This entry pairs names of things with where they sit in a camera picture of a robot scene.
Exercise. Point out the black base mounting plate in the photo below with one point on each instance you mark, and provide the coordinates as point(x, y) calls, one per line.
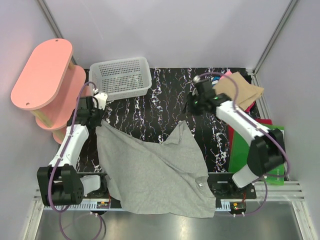
point(220, 184)

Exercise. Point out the red folder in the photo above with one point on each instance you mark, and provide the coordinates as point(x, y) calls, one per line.
point(260, 122)

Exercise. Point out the white plastic basket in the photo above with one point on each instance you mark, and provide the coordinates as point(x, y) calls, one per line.
point(122, 78)

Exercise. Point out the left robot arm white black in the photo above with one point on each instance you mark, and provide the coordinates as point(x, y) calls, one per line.
point(59, 182)

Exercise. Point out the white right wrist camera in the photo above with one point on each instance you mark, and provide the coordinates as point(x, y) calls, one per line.
point(196, 79)

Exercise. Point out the grey t-shirt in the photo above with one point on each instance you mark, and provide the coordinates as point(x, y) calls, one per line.
point(156, 178)

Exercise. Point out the pink two-tier shelf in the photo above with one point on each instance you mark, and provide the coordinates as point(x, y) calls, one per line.
point(49, 85)

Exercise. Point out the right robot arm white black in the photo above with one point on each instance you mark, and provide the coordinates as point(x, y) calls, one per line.
point(266, 146)

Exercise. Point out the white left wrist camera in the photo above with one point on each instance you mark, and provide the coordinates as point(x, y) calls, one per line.
point(100, 100)

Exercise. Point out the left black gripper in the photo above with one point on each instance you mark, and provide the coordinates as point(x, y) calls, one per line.
point(98, 123)

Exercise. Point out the tan folded t-shirt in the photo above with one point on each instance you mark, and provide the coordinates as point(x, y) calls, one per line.
point(247, 93)

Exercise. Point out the white slotted cable duct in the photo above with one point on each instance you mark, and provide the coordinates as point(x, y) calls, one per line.
point(75, 205)

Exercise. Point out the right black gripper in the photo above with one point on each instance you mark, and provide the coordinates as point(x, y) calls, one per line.
point(188, 108)

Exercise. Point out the green plastic folder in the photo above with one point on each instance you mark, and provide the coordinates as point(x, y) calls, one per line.
point(239, 150)

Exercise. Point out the pink cloth in pile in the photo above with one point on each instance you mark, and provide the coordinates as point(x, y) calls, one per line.
point(228, 73)

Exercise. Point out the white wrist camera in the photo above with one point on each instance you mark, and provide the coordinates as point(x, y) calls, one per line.
point(196, 79)
point(100, 100)

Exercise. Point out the blue white cloth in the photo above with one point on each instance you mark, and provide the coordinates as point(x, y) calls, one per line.
point(214, 80)

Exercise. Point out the aluminium frame rail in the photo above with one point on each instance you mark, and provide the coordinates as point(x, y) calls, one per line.
point(290, 191)

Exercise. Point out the black marble pattern mat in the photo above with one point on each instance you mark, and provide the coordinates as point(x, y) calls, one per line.
point(151, 118)

